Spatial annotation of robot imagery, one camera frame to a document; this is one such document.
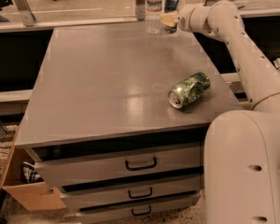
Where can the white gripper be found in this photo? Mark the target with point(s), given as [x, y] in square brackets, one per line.
[183, 22]

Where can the blue red bull can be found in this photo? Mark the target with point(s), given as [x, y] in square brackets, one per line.
[170, 6]

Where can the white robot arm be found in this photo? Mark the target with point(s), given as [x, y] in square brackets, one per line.
[241, 156]

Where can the clear plastic water bottle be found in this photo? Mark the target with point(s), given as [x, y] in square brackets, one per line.
[154, 8]

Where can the green crushed soda can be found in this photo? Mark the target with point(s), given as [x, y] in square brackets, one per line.
[189, 90]

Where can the grey drawer cabinet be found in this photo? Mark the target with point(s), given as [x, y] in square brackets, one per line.
[104, 89]

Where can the middle grey drawer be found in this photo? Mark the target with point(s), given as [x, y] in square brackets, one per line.
[130, 189]

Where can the grey drawer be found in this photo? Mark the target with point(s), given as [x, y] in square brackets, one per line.
[139, 208]
[130, 189]
[77, 173]

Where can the top grey drawer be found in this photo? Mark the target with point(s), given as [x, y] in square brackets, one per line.
[77, 173]

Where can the bottom grey drawer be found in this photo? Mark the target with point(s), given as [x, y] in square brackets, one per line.
[139, 208]

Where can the checkered cloth in box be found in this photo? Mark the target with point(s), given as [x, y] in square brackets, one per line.
[31, 175]

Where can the brown cardboard box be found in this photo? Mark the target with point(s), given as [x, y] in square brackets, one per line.
[32, 196]

